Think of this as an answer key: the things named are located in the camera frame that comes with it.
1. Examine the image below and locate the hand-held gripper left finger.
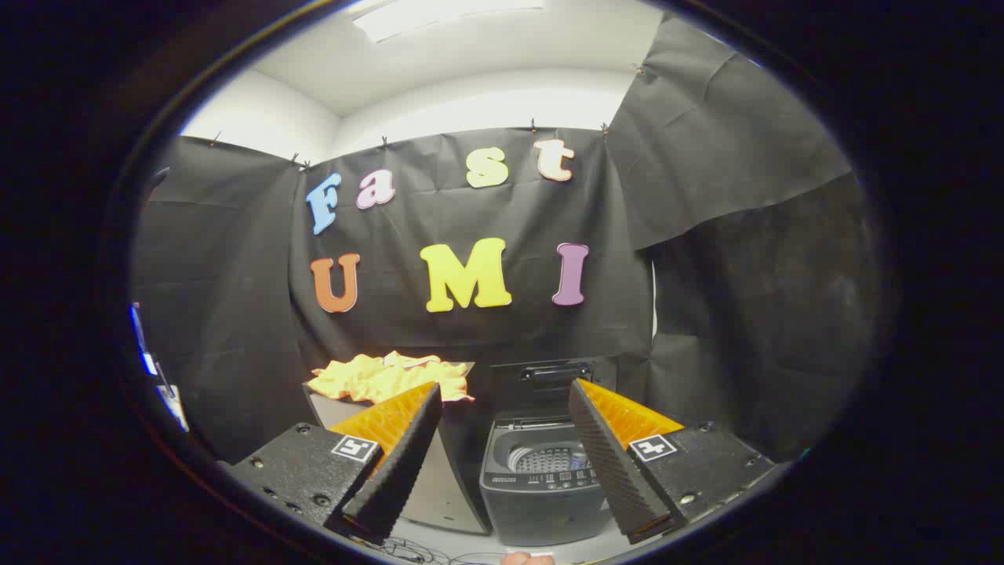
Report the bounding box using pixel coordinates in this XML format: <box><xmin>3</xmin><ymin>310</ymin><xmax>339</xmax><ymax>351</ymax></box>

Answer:
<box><xmin>227</xmin><ymin>382</ymin><xmax>444</xmax><ymax>546</ymax></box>

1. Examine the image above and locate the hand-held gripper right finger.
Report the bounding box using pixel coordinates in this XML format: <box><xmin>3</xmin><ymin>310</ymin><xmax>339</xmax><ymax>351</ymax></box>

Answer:
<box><xmin>569</xmin><ymin>378</ymin><xmax>777</xmax><ymax>545</ymax></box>

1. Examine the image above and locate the grey washing machine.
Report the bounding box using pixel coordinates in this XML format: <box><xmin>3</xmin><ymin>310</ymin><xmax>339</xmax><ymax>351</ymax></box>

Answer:
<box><xmin>480</xmin><ymin>414</ymin><xmax>619</xmax><ymax>548</ymax></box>

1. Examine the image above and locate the orange polo shirt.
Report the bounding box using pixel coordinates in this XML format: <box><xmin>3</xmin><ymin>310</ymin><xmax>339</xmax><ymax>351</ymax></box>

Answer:
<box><xmin>306</xmin><ymin>351</ymin><xmax>475</xmax><ymax>405</ymax></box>

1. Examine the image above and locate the grey cabinet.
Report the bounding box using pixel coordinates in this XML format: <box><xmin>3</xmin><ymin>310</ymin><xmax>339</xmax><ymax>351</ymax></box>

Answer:
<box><xmin>302</xmin><ymin>361</ymin><xmax>493</xmax><ymax>536</ymax></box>

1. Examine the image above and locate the black backdrop cloth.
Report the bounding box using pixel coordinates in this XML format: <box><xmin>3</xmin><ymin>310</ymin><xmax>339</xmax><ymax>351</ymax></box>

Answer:
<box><xmin>129</xmin><ymin>12</ymin><xmax>883</xmax><ymax>464</ymax></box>

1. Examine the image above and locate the white equipment stand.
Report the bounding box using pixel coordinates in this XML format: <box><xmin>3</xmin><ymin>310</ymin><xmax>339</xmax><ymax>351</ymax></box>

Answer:
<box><xmin>129</xmin><ymin>302</ymin><xmax>191</xmax><ymax>434</ymax></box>

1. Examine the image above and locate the ceiling light panel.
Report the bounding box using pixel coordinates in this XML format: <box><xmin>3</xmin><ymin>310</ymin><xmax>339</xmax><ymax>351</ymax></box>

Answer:
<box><xmin>351</xmin><ymin>0</ymin><xmax>546</xmax><ymax>44</ymax></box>

